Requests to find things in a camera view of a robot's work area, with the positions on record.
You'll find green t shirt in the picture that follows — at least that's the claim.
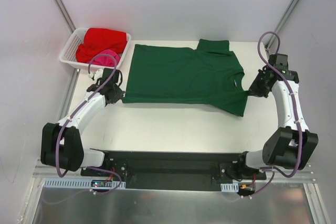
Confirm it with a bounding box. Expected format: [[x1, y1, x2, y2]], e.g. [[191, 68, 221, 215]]
[[122, 39, 248, 117]]

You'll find white plastic basket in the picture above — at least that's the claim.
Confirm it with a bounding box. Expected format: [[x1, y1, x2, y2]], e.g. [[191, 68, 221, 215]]
[[58, 27, 131, 70]]

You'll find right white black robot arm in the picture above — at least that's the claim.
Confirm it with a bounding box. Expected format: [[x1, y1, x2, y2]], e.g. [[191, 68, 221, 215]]
[[236, 54, 318, 179]]

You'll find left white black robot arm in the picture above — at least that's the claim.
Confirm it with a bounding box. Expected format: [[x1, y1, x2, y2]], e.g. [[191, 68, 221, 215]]
[[40, 68, 124, 177]]

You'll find pink t shirt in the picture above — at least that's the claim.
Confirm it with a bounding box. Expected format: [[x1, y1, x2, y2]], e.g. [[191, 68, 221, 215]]
[[87, 49, 121, 67]]

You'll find red t shirt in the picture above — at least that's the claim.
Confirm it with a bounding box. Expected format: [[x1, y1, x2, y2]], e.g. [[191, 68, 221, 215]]
[[76, 28, 128, 64]]

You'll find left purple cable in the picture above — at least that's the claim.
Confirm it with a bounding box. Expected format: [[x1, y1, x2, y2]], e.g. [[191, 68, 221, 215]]
[[41, 54, 123, 205]]

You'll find right aluminium frame post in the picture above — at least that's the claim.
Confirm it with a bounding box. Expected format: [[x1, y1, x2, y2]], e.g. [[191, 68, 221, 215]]
[[264, 0, 318, 50]]

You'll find aluminium frame post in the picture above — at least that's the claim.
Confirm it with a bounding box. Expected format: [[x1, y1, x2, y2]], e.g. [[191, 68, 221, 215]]
[[264, 0, 318, 50], [39, 0, 79, 38]]

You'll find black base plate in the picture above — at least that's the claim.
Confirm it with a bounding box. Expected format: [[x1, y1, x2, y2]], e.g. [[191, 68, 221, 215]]
[[80, 151, 266, 191]]

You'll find left white cable duct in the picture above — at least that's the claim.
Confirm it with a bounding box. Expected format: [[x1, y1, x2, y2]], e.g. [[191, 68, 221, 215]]
[[44, 178, 126, 190]]

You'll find white cable duct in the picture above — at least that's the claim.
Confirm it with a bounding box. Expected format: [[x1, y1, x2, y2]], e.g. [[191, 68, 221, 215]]
[[44, 178, 126, 190], [220, 183, 239, 193]]

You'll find aluminium front rail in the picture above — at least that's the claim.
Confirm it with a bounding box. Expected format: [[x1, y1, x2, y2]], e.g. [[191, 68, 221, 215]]
[[33, 162, 318, 183]]

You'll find right white cable duct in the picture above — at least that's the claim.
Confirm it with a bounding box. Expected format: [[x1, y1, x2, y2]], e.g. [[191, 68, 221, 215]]
[[220, 183, 239, 193]]

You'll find left aluminium frame post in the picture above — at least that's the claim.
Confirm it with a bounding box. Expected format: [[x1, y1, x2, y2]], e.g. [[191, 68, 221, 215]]
[[39, 0, 79, 38]]

